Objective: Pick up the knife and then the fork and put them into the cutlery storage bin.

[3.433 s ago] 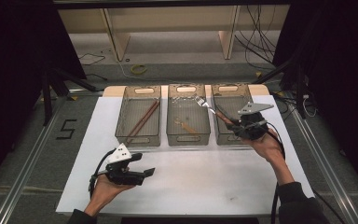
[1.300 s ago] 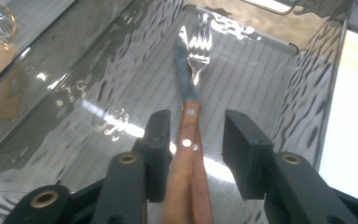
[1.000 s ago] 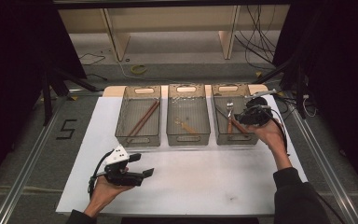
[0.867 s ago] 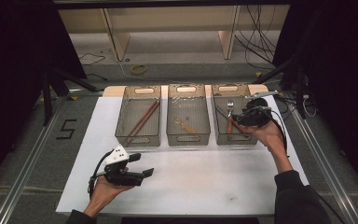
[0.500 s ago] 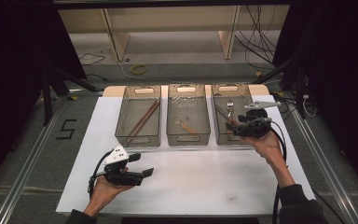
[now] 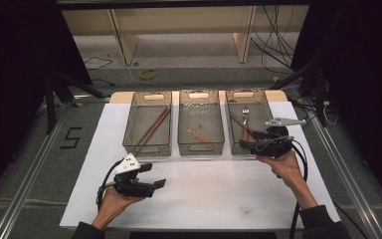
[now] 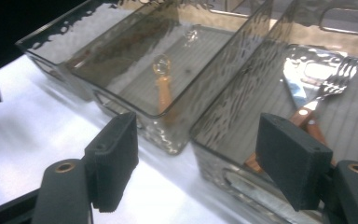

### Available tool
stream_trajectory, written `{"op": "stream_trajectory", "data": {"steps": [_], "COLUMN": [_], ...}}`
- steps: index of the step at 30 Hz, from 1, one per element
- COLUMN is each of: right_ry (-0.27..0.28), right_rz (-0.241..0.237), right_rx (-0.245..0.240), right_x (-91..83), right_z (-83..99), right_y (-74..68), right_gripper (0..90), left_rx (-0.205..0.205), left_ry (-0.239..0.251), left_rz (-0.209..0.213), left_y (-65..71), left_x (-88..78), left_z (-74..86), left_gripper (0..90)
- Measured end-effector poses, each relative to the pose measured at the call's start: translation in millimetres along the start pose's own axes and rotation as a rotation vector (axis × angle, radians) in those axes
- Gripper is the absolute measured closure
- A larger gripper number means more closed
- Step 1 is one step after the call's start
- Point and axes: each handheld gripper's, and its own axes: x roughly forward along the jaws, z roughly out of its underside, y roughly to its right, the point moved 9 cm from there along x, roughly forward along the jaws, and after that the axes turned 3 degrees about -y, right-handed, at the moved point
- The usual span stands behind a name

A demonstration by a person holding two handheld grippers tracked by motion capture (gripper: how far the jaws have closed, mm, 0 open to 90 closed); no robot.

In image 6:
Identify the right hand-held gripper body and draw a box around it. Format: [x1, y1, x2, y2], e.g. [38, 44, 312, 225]
[250, 117, 308, 159]

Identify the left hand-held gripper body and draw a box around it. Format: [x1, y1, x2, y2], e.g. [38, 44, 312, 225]
[113, 152, 157, 199]

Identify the fork with wooden handle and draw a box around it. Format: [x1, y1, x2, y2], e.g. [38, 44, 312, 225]
[241, 107, 251, 142]

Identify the knife with wooden handle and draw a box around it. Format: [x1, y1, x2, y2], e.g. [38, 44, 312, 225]
[229, 111, 261, 140]

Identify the transparent grey plastic bin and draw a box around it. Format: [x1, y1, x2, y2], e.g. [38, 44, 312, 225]
[177, 89, 226, 156]
[122, 91, 173, 158]
[224, 89, 282, 155]

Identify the clear spoon with wooden handle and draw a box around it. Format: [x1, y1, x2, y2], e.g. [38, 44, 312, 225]
[185, 124, 214, 144]

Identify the person's left hand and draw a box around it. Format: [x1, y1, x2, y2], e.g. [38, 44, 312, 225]
[97, 180, 146, 230]

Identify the person's right hand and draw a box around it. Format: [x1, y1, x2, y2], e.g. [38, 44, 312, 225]
[256, 148, 308, 191]

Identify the white table sheet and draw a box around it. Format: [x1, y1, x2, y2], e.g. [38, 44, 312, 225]
[59, 91, 344, 232]

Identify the black metal stand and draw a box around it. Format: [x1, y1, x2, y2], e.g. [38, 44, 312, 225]
[44, 70, 106, 134]
[269, 59, 330, 127]

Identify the yellow tape roll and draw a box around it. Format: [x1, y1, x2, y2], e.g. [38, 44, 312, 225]
[138, 68, 158, 81]

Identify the black curtain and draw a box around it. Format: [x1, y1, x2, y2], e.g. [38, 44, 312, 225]
[290, 0, 382, 215]
[0, 0, 93, 208]

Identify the light wooden desk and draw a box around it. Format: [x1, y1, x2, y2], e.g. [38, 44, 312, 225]
[60, 4, 310, 66]

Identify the left hand-held gripper black cable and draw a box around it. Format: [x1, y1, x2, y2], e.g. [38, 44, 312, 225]
[95, 158, 123, 211]

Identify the hand-held gripper black cable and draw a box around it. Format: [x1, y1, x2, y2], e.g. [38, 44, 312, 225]
[287, 138, 310, 239]
[95, 158, 123, 211]

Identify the right hand-held gripper black cable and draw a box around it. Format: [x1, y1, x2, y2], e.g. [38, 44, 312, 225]
[287, 138, 310, 239]

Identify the aluminium floor rail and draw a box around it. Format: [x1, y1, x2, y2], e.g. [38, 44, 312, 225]
[0, 103, 72, 239]
[306, 102, 382, 239]

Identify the white floor cable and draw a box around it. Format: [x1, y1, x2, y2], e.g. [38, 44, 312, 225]
[123, 62, 180, 90]

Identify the bundle of black cables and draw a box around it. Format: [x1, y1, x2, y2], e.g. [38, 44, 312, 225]
[250, 4, 296, 76]

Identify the thin black floor cable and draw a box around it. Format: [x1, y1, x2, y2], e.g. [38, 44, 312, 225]
[82, 56, 113, 72]

